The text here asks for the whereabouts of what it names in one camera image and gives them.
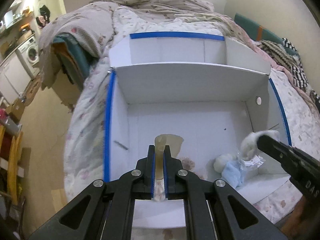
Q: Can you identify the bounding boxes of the teal headboard cushion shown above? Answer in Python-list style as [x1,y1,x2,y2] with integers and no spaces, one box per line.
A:
[234,12,300,55]

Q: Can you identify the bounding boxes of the beige printed sock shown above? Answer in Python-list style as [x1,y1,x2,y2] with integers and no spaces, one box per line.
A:
[153,134,196,203]

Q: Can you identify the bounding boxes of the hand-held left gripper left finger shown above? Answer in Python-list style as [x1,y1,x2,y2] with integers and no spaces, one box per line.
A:
[29,145,155,240]

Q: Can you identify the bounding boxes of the white cardboard box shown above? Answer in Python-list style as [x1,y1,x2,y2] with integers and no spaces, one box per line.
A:
[104,31,293,230]

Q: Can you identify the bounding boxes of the beige crumpled duvet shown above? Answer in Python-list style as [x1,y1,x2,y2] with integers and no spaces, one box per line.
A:
[40,0,233,90]

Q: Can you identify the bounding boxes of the beige knit garment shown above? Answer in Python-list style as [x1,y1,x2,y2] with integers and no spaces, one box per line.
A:
[260,40,297,67]

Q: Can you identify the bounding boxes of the white washing machine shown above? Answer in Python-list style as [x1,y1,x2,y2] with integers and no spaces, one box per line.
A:
[16,36,40,72]

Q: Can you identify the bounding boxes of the teal cloth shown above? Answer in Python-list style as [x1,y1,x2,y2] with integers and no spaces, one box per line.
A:
[54,34,91,88]

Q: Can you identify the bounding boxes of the cream plush sock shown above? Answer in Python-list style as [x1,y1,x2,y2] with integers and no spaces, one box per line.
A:
[239,129,280,162]
[213,154,237,173]

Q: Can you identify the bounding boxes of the yellow wooden rack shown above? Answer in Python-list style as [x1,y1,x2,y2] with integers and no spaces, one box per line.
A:
[0,125,26,205]

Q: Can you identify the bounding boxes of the dark hanging clothes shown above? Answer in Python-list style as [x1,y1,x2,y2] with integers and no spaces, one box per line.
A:
[36,4,52,28]

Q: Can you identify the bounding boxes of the pink blanket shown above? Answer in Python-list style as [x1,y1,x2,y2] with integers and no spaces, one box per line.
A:
[220,15,320,120]

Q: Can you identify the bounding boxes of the black white striped garment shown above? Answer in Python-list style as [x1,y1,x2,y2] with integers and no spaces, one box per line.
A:
[281,38,317,92]

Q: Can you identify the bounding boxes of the clear plastic wrapper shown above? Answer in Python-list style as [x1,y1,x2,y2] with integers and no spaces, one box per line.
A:
[237,152,265,172]

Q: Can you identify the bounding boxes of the light blue plush sock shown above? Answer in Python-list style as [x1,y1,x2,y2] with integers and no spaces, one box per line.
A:
[220,160,247,188]

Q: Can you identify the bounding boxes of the white base cabinet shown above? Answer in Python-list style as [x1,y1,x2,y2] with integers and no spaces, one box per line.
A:
[0,54,33,103]

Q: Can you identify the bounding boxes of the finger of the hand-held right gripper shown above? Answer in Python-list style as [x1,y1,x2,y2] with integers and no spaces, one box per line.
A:
[257,134,300,166]

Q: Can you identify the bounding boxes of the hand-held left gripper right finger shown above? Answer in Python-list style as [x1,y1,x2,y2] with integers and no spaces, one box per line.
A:
[163,145,288,240]

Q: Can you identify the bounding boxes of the person's right forearm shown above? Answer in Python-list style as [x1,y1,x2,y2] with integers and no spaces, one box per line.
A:
[282,195,320,240]

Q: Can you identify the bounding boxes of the white printed quilt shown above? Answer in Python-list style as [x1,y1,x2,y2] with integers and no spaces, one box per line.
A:
[64,5,320,227]

